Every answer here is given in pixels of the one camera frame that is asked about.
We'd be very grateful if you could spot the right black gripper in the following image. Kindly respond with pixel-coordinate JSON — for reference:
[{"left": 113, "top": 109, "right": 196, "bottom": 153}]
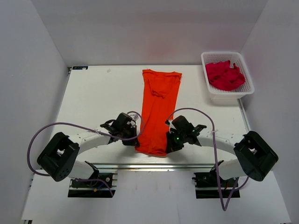
[{"left": 166, "top": 130, "right": 187, "bottom": 154}]

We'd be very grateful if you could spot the orange t shirt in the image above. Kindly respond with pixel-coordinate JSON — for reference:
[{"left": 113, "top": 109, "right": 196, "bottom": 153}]
[{"left": 135, "top": 69, "right": 182, "bottom": 156}]

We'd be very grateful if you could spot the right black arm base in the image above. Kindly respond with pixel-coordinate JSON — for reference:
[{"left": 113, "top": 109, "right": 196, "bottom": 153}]
[{"left": 192, "top": 172, "right": 236, "bottom": 199}]

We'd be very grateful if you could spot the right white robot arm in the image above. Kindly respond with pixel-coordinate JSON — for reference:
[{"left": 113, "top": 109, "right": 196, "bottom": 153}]
[{"left": 166, "top": 116, "right": 278, "bottom": 186}]

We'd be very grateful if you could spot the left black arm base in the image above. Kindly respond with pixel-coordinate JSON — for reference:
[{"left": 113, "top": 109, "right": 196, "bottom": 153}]
[{"left": 68, "top": 173, "right": 117, "bottom": 198}]

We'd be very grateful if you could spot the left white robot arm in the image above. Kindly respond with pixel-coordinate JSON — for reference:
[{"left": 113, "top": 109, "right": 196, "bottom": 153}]
[{"left": 37, "top": 112, "right": 140, "bottom": 186}]

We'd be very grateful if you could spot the magenta t shirt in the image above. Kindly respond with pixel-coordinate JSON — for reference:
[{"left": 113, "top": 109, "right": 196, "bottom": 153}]
[{"left": 205, "top": 60, "right": 245, "bottom": 91}]

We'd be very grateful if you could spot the blue label sticker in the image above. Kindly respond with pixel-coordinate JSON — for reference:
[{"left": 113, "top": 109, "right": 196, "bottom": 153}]
[{"left": 72, "top": 66, "right": 88, "bottom": 70}]

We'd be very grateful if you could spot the white plastic basket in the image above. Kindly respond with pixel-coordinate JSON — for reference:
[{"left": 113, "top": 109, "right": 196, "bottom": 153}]
[{"left": 201, "top": 51, "right": 255, "bottom": 100}]

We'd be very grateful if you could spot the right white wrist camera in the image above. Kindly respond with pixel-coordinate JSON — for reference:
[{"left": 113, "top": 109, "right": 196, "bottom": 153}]
[{"left": 165, "top": 119, "right": 177, "bottom": 133}]

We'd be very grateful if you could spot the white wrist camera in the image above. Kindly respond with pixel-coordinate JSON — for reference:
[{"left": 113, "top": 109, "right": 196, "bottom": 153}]
[
  {"left": 165, "top": 119, "right": 177, "bottom": 133},
  {"left": 128, "top": 113, "right": 139, "bottom": 126}
]

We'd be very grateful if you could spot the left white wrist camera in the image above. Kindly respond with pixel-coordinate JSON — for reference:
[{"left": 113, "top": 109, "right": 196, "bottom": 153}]
[{"left": 128, "top": 113, "right": 139, "bottom": 126}]

